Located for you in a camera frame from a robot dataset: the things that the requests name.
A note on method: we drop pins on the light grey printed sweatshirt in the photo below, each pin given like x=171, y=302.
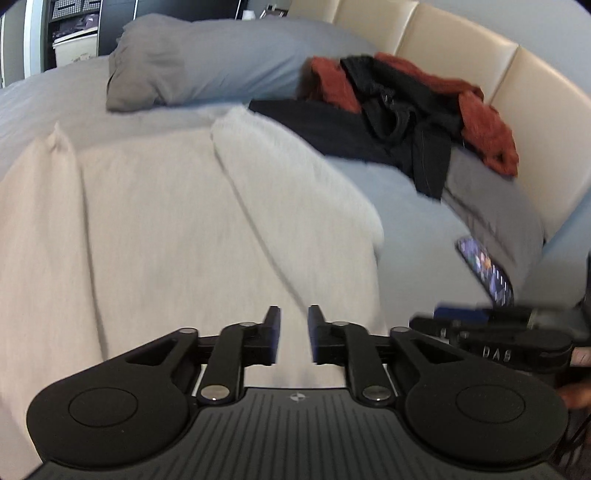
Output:
x=152, y=230

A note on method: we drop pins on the checked fabric storage basket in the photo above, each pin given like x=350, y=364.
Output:
x=91, y=4
x=64, y=8

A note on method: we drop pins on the beige padded headboard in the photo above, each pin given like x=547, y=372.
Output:
x=452, y=50

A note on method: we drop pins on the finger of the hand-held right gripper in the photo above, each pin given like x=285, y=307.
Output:
x=461, y=314
x=434, y=327

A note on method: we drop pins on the white storage box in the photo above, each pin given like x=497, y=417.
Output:
x=76, y=50

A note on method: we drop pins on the smartphone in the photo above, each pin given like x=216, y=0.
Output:
x=485, y=267

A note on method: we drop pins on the grey pillow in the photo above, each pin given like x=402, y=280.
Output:
x=498, y=217
x=221, y=60

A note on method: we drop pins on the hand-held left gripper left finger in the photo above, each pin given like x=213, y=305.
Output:
x=275, y=337

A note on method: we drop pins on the person's right hand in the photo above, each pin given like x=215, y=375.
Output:
x=577, y=398

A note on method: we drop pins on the small white container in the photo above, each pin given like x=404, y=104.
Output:
x=249, y=14

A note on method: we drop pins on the purple folded clothes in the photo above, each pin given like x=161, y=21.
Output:
x=74, y=27

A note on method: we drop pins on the black garment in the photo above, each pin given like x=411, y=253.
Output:
x=415, y=124

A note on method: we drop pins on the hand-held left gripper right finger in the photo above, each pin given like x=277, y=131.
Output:
x=314, y=337

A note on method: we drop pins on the rust red fleece garment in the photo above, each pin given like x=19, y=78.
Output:
x=489, y=129

